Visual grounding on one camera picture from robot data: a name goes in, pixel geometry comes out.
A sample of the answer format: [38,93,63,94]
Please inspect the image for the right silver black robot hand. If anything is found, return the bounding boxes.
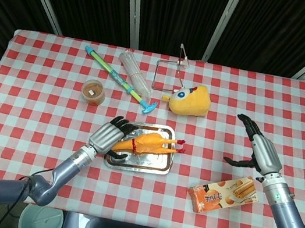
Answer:
[221,111,292,179]

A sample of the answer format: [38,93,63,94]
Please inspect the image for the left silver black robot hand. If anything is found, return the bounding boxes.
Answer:
[85,111,141,163]

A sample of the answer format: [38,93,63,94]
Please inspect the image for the yellow rubber chicken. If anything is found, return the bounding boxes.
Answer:
[112,127,189,164]

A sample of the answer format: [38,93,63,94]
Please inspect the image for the rectangular metal tray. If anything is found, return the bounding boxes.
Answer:
[101,115,180,180]

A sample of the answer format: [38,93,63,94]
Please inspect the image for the yellow plush bird toy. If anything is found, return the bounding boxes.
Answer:
[159,78,215,121]

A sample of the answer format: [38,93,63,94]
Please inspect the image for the brown-filled clear plastic jar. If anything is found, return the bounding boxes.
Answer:
[79,77,108,108]

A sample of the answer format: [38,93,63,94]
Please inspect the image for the red white checkered tablecloth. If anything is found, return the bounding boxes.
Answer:
[0,24,305,228]

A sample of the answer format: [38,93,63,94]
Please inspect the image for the blue green water squirter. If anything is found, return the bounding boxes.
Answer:
[75,45,166,117]

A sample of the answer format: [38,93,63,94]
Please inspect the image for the orange biscuit box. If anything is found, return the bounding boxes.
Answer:
[184,166,263,223]

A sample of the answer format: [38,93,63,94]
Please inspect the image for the clear plastic cup stack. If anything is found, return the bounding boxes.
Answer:
[112,49,159,98]

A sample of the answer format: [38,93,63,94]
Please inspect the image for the white plastic bucket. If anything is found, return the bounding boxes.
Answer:
[17,202,66,228]

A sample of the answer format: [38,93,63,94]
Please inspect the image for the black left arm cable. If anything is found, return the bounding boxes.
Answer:
[0,161,55,228]

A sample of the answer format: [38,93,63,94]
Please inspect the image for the metal wire stand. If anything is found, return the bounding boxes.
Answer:
[150,39,194,95]

